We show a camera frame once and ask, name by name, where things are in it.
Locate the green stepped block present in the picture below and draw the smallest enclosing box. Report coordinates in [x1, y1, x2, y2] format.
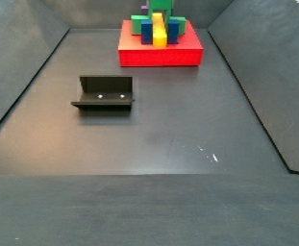
[131, 0, 186, 36]

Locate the black angled fixture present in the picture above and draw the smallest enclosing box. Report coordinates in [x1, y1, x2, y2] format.
[71, 75, 134, 109]

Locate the red base board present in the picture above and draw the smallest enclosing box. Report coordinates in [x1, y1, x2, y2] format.
[118, 20, 204, 67]

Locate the yellow long bar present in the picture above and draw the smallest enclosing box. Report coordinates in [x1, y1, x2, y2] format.
[151, 12, 167, 48]

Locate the dark blue block left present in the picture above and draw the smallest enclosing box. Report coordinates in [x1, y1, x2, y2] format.
[142, 19, 152, 44]

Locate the dark blue block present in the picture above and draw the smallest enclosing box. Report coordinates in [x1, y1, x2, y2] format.
[142, 19, 152, 44]
[167, 19, 179, 44]

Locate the dark blue block right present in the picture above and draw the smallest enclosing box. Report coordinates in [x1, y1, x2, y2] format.
[167, 19, 179, 44]

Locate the purple block left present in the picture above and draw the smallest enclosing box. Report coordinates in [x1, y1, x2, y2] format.
[140, 5, 150, 15]

